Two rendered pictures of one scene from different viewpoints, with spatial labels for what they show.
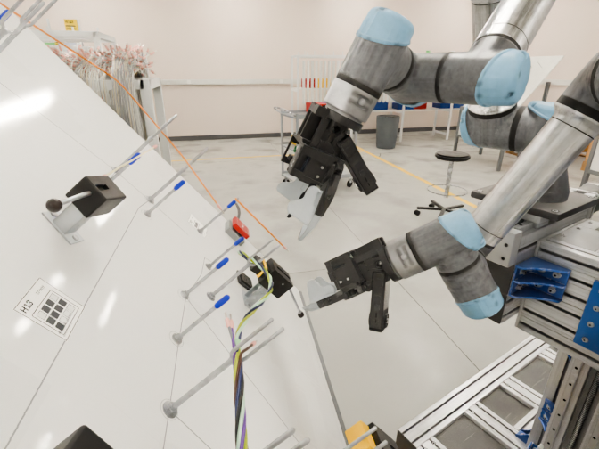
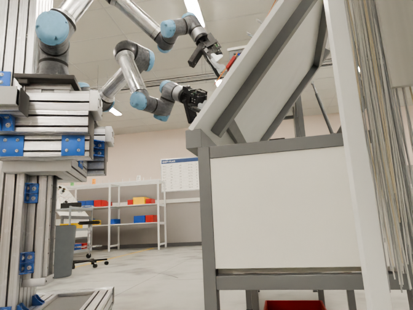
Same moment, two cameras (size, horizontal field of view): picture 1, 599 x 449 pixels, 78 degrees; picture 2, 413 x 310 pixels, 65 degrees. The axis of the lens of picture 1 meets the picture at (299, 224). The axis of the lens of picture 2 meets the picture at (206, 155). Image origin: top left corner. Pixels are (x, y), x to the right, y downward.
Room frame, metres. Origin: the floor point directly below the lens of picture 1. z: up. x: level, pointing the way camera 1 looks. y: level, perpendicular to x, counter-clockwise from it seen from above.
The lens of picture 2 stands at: (1.87, 0.46, 0.55)
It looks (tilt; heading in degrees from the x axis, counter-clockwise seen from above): 12 degrees up; 203
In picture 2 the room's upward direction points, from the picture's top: 3 degrees counter-clockwise
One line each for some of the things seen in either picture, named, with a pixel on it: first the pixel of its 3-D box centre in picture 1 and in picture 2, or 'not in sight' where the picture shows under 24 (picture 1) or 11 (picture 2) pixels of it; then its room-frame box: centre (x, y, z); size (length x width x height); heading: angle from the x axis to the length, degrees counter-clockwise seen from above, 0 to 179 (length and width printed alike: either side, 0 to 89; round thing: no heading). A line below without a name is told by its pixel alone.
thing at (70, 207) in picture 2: not in sight; (71, 231); (-2.92, -4.49, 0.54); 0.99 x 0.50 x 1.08; 16
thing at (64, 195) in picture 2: not in sight; (62, 218); (-3.63, -5.49, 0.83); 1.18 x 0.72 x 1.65; 15
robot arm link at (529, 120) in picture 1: (546, 129); (54, 49); (0.96, -0.62, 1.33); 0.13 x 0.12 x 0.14; 46
